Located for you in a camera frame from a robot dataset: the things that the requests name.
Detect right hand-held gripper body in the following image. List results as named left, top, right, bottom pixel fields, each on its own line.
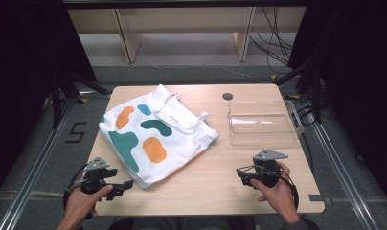
left=252, top=149, right=289, bottom=189

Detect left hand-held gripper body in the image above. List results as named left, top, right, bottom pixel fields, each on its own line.
left=80, top=156, right=119, bottom=195

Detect white tote bag coloured blobs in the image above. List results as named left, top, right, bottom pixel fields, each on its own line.
left=98, top=83, right=220, bottom=190

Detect person's left hand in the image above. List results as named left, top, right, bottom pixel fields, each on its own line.
left=64, top=184, right=114, bottom=224

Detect person's right hand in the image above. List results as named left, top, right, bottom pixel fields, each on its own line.
left=250, top=162, right=301, bottom=224

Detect clear plastic container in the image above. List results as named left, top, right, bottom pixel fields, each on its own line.
left=226, top=100, right=305, bottom=148

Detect grey tape strip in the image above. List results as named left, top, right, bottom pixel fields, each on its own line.
left=307, top=193, right=332, bottom=206

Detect person's dark clothing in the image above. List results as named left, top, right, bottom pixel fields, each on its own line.
left=107, top=216, right=257, bottom=230

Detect black metal stand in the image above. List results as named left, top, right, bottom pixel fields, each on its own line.
left=50, top=68, right=112, bottom=129
left=273, top=60, right=324, bottom=125

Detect dark curtain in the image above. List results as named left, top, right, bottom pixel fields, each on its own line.
left=287, top=0, right=387, bottom=203
left=0, top=0, right=98, bottom=204

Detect left hand-held gripper cable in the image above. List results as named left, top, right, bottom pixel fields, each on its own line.
left=62, top=162, right=91, bottom=214

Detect hand-held gripper cable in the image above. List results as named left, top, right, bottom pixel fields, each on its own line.
left=271, top=167, right=301, bottom=211
left=62, top=162, right=91, bottom=214

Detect right hand-held gripper cable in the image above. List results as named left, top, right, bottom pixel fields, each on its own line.
left=271, top=167, right=301, bottom=211

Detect aluminium floor rail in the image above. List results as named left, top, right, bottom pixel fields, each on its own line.
left=0, top=90, right=112, bottom=230
left=307, top=121, right=380, bottom=230

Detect black cables by stand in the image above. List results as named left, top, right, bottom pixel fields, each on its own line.
left=290, top=95, right=318, bottom=127

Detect thin white cable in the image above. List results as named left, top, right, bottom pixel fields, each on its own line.
left=138, top=47, right=276, bottom=84

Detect bundle of black cables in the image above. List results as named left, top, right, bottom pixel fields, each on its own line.
left=249, top=6, right=294, bottom=75

